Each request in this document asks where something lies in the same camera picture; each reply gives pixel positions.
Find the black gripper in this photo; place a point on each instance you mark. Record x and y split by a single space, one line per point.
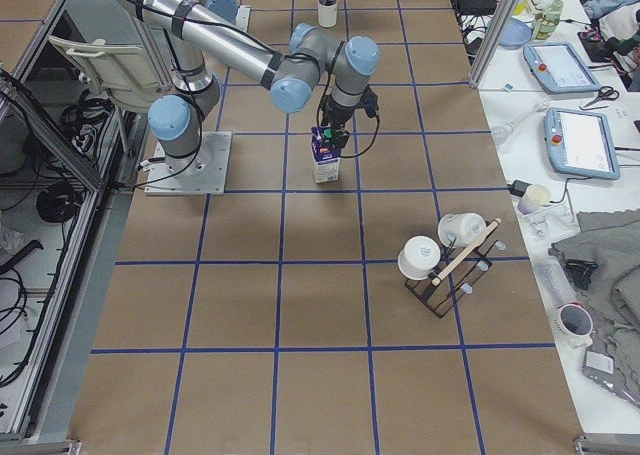
336 114

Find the blue white milk carton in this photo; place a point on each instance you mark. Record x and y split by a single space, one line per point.
325 154

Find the white ribbed mug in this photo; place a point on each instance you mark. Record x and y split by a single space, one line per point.
327 11

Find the white paper cup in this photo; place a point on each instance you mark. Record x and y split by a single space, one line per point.
535 197

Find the white mug on rack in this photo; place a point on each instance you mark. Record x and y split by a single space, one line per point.
419 256
459 230

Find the light blue plate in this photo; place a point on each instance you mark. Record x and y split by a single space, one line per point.
515 34

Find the grey office chair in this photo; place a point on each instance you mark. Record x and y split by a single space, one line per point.
124 72

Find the green tape rolls stack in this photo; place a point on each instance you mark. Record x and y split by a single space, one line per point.
546 21

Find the upper teach pendant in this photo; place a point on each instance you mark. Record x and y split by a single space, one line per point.
559 69

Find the teach pendant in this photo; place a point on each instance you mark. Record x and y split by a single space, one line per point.
580 143
559 69

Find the lower teach pendant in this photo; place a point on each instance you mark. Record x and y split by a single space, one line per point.
580 143

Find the black scissors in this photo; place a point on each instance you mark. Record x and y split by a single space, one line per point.
605 93

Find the grey cloth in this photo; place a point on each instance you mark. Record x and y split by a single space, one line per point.
602 263

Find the red rimmed white mug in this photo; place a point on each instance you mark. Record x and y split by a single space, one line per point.
573 325

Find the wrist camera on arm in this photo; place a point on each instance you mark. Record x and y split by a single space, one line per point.
369 103

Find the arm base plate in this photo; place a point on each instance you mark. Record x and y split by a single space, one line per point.
243 17
205 175

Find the aluminium frame post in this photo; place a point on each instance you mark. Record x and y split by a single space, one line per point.
484 56

